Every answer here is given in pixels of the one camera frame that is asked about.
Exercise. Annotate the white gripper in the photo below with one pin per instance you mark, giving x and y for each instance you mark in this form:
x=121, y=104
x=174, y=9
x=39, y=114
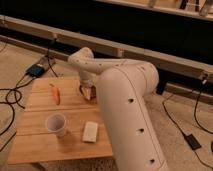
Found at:
x=87, y=80

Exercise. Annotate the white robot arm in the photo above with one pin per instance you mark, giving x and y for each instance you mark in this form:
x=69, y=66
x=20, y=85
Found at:
x=121, y=85

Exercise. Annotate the orange carrot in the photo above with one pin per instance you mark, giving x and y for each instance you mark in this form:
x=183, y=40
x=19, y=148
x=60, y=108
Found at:
x=56, y=94

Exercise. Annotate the white rectangular block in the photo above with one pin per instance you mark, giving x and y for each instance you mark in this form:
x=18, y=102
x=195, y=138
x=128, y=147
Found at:
x=90, y=132

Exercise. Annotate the wooden table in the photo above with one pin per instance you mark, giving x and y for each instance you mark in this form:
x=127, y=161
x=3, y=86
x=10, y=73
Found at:
x=33, y=143

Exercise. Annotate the blue electronics box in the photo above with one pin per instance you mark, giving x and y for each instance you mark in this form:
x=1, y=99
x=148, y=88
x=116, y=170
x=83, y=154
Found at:
x=35, y=71

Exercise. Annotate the long wooden beam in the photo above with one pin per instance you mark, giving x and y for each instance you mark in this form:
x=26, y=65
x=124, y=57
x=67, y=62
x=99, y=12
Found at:
x=163, y=61

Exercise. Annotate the black power adapter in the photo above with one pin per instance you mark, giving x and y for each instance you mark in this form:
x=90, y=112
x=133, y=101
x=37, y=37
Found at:
x=192, y=142

